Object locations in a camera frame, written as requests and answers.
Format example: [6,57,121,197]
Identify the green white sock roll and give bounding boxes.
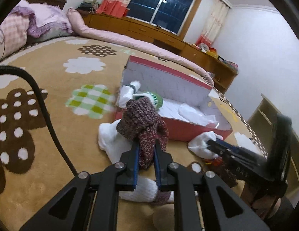
[133,91,163,110]

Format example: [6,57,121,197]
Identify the maroon knitted sock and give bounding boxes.
[116,97,169,169]

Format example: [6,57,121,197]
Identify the white sock roll grey band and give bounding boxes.
[117,80,141,108]

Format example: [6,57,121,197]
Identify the right hand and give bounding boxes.
[240,182,282,221]

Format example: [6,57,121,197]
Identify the light wooden shelf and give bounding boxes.
[248,94,299,201]

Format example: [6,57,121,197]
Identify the white sock in box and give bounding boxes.
[178,104,219,128]

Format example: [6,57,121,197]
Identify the red white cardboard box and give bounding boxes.
[121,56,232,142]

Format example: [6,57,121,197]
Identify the white sock flat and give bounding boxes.
[98,119,132,164]

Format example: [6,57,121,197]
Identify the long wooden cabinet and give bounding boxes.
[79,10,237,94]

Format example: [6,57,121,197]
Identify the colourful items on cabinet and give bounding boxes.
[192,43,238,73]

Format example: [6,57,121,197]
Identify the pink rolled quilt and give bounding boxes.
[66,8,214,86]

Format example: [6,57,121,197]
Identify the right floral curtain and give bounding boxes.
[195,0,229,47]

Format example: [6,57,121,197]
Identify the pink checkered cartoon pillow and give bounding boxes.
[0,13,30,61]

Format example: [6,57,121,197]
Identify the pink purple pillow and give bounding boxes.
[9,0,73,38]

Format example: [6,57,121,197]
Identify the pile of clothes on cabinet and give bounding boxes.
[77,0,100,14]

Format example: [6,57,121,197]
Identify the window with wooden frame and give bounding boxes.
[127,0,202,39]

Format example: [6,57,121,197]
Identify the black cable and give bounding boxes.
[0,65,79,177]

